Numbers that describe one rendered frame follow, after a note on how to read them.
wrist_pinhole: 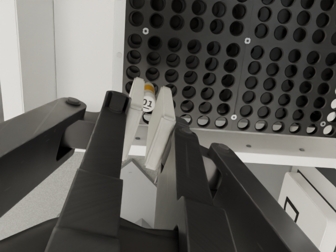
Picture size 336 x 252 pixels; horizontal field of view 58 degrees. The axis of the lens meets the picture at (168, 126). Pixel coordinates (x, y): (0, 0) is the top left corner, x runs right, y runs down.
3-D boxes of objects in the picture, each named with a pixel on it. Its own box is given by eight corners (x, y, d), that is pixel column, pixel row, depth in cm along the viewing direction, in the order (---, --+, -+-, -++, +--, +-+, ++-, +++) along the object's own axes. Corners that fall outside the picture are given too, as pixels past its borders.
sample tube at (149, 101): (152, 97, 26) (152, 114, 21) (138, 92, 25) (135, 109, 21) (157, 83, 25) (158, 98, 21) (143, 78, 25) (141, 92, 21)
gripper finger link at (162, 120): (162, 116, 15) (176, 120, 15) (161, 84, 21) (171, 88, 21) (143, 168, 16) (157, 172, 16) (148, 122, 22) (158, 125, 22)
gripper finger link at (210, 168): (172, 147, 14) (233, 166, 14) (169, 113, 18) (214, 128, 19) (161, 175, 14) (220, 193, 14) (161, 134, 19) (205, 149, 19)
